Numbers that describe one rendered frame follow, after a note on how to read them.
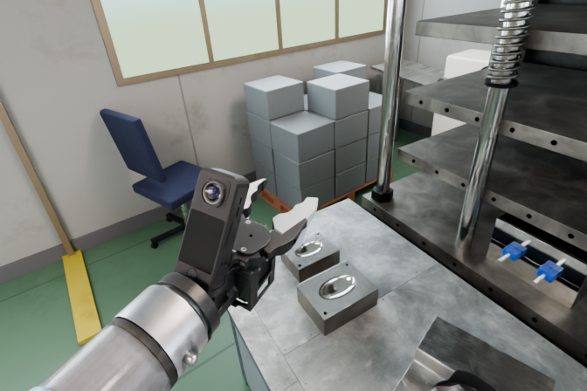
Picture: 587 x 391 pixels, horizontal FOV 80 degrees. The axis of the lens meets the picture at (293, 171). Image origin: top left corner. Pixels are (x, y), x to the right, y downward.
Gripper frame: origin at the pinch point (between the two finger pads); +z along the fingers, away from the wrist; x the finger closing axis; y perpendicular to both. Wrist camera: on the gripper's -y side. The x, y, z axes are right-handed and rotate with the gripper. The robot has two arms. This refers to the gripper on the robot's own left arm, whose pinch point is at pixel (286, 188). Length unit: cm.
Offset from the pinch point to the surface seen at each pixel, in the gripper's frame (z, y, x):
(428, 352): 24, 51, 28
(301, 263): 42, 62, -14
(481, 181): 80, 33, 30
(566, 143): 74, 12, 45
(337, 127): 185, 80, -57
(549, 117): 89, 11, 41
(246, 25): 205, 26, -150
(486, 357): 29, 50, 40
